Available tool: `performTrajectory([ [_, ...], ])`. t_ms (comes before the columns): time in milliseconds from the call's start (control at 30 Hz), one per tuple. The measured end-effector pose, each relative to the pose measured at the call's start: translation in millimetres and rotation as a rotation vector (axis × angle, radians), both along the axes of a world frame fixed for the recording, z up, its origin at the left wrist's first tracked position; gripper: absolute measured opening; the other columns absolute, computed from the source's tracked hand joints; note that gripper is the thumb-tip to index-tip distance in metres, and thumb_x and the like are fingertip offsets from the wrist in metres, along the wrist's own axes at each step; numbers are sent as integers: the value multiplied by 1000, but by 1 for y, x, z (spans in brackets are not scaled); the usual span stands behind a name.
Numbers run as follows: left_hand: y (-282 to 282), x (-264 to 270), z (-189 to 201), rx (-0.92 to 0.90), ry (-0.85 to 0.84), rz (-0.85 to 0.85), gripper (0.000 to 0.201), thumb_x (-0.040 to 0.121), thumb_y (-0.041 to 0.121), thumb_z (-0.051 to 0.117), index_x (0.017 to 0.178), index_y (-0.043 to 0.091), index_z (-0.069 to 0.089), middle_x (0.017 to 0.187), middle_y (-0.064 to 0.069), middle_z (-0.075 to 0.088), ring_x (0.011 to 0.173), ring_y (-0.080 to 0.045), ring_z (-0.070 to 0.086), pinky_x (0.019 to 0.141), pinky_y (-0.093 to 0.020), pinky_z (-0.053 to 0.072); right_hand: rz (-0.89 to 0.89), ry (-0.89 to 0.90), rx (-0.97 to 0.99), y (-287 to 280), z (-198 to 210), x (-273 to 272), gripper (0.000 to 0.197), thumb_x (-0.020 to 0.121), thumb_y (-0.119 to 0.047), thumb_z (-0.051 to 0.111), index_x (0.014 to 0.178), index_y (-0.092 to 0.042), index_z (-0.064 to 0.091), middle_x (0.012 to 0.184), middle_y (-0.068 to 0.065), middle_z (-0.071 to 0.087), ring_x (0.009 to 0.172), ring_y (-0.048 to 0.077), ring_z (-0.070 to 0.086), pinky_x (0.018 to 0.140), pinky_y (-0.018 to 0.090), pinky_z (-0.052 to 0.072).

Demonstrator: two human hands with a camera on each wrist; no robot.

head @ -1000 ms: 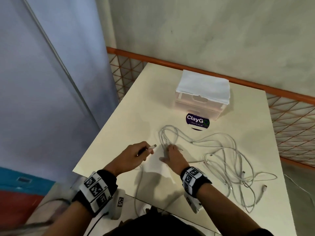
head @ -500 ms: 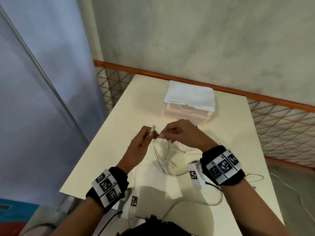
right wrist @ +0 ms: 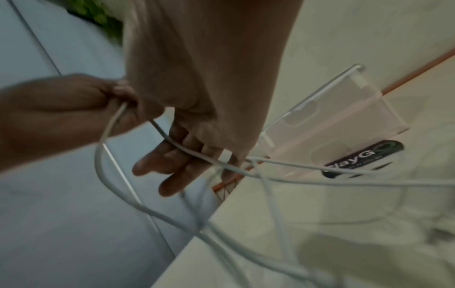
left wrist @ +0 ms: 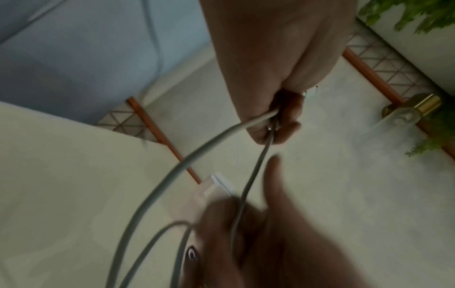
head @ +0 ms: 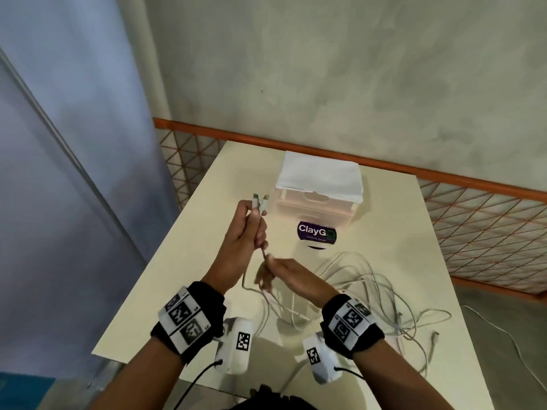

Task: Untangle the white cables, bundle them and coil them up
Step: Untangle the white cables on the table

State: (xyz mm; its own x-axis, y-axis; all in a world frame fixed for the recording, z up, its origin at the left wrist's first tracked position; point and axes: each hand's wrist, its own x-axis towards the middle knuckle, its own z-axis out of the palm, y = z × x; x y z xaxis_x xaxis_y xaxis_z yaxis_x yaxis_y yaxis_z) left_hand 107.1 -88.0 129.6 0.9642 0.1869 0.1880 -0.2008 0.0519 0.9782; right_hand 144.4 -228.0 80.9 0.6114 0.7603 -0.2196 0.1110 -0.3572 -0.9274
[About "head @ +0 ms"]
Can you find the cream table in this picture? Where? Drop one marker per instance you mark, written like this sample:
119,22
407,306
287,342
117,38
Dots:
384,217

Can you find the person's left forearm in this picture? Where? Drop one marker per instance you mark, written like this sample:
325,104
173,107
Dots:
136,380

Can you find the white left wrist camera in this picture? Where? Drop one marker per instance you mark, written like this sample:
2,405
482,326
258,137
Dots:
237,345

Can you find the person's right forearm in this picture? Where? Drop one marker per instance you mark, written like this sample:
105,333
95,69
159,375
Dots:
397,380

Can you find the round dark blue sticker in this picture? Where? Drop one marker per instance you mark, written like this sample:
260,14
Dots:
316,230

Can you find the orange metal mesh fence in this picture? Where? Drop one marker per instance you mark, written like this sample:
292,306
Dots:
179,126

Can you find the teal blue panel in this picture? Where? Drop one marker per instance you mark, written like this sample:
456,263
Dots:
21,392

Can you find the white folded cloth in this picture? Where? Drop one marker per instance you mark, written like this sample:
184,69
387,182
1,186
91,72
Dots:
318,175

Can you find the person's dark clothing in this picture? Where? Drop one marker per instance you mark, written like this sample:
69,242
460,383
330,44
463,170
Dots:
269,401

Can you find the black left wristband with markers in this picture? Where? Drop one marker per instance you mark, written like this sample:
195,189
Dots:
183,320

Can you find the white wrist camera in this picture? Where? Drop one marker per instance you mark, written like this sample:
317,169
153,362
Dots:
237,345
318,358

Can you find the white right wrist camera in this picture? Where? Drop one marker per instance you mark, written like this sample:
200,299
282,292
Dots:
318,358

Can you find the person's right hand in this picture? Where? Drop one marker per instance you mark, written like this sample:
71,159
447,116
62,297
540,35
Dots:
295,279

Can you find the blue grey partition panel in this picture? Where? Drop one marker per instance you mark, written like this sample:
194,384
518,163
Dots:
42,209

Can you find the person's left hand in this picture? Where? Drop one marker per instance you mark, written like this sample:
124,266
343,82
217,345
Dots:
239,247

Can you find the clear plastic drawer box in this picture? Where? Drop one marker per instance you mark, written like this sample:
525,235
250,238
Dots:
316,211

